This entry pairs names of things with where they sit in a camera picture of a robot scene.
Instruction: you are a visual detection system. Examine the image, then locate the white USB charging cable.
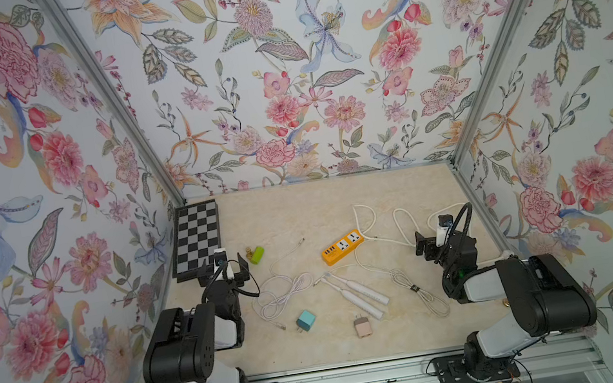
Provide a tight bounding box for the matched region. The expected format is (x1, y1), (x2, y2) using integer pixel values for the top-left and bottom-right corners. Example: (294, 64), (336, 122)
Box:
(246, 236), (322, 335)

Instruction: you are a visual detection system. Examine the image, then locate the teal USB charger plug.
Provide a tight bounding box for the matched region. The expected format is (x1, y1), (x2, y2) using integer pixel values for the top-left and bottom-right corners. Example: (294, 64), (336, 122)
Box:
(296, 310), (317, 332)

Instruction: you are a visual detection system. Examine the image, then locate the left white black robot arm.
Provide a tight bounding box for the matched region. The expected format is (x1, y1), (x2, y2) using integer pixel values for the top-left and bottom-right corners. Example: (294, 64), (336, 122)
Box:
(142, 249), (260, 383)

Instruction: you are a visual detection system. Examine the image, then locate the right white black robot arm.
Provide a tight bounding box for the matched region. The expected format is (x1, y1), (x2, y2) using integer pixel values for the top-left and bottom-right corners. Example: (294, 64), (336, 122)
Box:
(413, 202), (598, 375)

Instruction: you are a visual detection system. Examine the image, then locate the upper white electric toothbrush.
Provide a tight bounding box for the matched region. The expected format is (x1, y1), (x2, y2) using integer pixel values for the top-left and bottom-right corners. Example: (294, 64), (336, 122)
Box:
(328, 272), (390, 306)

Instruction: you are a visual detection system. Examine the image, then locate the white electric toothbrush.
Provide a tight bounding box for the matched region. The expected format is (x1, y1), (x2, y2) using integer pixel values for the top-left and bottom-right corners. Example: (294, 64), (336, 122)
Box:
(314, 276), (384, 320)
(328, 272), (390, 306)

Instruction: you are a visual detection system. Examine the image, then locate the lower white electric toothbrush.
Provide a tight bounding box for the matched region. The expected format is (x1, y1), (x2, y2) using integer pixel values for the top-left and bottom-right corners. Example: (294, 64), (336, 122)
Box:
(314, 276), (384, 320)

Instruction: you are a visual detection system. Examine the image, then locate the green small object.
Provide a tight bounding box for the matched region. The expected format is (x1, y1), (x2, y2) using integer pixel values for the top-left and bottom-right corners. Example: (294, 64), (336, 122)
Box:
(246, 246), (265, 265)

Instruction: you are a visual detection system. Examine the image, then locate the black white checkerboard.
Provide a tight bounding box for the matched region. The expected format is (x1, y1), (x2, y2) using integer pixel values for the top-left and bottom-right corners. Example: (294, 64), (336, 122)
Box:
(172, 200), (221, 283)

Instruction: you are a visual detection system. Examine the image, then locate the orange power strip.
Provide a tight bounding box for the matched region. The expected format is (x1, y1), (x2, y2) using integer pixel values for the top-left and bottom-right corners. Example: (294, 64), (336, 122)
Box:
(321, 229), (365, 267)

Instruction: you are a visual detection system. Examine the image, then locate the pink USB charger plug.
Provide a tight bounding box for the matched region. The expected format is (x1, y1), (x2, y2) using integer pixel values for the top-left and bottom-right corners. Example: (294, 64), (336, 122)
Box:
(353, 317), (373, 339)

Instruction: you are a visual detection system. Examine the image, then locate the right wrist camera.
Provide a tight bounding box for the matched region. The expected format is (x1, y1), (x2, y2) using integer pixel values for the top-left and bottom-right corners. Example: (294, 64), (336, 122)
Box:
(435, 214), (455, 247)

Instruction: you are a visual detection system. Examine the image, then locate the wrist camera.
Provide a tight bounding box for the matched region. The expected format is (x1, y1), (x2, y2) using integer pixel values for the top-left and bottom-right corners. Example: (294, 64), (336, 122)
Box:
(213, 247), (229, 266)
(435, 214), (455, 247)

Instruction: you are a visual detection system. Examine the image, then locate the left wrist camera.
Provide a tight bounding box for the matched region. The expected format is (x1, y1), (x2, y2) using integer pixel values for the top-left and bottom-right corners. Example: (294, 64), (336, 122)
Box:
(213, 247), (229, 266)

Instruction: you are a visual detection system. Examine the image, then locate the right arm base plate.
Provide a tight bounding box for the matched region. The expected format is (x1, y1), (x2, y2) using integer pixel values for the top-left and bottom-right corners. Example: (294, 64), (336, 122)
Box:
(426, 354), (521, 383)

